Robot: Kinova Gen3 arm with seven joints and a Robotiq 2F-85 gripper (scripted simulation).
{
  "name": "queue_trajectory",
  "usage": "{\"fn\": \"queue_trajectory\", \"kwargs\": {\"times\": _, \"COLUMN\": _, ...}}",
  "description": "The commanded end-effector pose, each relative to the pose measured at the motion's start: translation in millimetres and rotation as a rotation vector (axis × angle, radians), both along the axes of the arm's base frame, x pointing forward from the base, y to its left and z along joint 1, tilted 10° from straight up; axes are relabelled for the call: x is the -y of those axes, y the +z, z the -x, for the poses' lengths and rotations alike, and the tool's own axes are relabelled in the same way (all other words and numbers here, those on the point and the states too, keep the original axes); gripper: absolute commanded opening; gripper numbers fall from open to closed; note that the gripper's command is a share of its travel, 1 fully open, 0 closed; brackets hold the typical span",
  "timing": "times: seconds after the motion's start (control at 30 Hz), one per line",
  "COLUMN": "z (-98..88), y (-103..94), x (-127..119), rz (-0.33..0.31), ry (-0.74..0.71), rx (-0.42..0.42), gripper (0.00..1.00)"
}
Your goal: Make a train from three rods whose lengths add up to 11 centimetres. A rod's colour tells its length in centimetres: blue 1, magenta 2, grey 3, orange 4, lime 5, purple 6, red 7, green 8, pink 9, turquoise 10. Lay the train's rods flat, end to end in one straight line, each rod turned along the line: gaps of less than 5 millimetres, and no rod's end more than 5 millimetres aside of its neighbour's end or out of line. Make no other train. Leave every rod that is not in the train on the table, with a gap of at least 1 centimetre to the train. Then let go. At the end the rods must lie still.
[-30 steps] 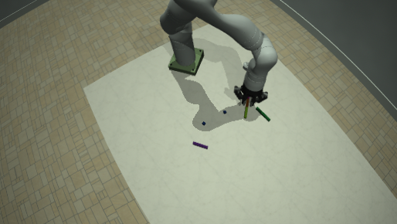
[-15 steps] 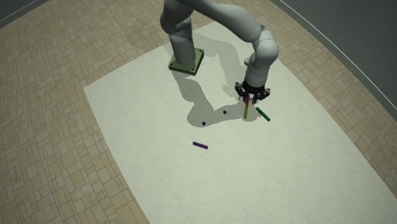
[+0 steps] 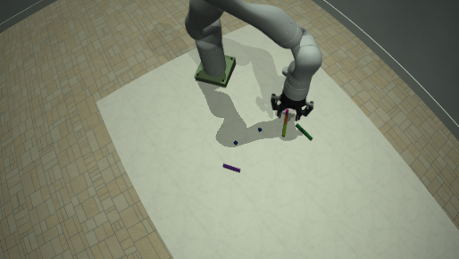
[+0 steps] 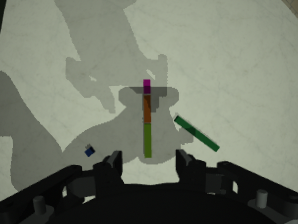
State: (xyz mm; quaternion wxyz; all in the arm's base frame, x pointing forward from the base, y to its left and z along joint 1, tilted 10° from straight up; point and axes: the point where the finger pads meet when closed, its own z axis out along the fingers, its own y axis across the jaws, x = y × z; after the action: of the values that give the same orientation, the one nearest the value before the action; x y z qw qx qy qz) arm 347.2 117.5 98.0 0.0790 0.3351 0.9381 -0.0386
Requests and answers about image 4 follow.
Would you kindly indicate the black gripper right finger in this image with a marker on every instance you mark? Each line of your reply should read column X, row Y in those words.
column 275, row 201

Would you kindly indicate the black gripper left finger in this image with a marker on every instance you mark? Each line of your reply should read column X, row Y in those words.
column 43, row 200

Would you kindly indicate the small blue cube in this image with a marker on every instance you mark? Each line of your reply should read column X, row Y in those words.
column 89, row 151

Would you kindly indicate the orange rod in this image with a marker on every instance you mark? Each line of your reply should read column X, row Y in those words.
column 147, row 108

